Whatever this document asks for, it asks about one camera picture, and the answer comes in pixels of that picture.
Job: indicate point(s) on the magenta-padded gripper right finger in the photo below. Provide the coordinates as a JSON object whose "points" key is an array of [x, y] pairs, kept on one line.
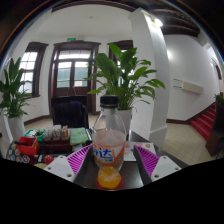
{"points": [[163, 166]]}

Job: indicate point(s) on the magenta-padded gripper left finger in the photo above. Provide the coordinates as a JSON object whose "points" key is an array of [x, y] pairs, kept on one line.
{"points": [[60, 165]]}

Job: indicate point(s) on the orange drink bottle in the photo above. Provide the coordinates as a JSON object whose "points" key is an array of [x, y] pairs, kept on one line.
{"points": [[108, 146]]}

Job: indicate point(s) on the small red ball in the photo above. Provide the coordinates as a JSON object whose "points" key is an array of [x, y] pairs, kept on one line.
{"points": [[49, 159]]}

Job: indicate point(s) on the white printed leaflet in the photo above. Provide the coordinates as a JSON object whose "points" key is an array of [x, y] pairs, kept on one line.
{"points": [[146, 148]]}

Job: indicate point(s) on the tray of small white packets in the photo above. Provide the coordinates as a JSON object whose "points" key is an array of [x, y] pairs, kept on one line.
{"points": [[56, 138]]}

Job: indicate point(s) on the green cloth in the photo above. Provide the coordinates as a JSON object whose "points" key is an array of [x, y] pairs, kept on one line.
{"points": [[79, 136]]}

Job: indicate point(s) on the red box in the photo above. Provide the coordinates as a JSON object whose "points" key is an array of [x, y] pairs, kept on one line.
{"points": [[26, 146]]}

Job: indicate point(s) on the green box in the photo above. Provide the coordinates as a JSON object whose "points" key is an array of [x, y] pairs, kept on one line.
{"points": [[33, 133]]}

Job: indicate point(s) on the flat round red coaster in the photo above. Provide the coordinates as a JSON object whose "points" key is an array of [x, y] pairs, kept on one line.
{"points": [[121, 185]]}

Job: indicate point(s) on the sheet of colourful round stickers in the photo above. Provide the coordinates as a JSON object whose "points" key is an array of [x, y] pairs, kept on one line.
{"points": [[15, 155]]}

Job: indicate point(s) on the black office chair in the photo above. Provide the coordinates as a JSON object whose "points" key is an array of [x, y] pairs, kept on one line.
{"points": [[68, 115]]}

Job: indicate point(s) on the red-carpeted staircase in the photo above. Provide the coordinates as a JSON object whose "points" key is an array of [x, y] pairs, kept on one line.
{"points": [[204, 123]]}

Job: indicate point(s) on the dark wooden stair railing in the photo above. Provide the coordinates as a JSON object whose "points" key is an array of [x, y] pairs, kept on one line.
{"points": [[215, 133]]}

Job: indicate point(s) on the dark wooden double door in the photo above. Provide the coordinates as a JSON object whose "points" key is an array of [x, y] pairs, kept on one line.
{"points": [[63, 90]]}

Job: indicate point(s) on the large potted plant, white pot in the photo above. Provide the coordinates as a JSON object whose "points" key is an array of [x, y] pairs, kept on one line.
{"points": [[123, 73]]}

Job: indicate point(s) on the dark-framed window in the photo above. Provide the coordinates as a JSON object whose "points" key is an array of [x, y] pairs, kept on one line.
{"points": [[115, 45], [28, 66]]}

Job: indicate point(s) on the green exit sign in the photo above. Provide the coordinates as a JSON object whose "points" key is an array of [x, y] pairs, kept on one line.
{"points": [[71, 39]]}

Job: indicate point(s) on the white wall air conditioner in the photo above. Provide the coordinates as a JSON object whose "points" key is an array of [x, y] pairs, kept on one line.
{"points": [[190, 87]]}

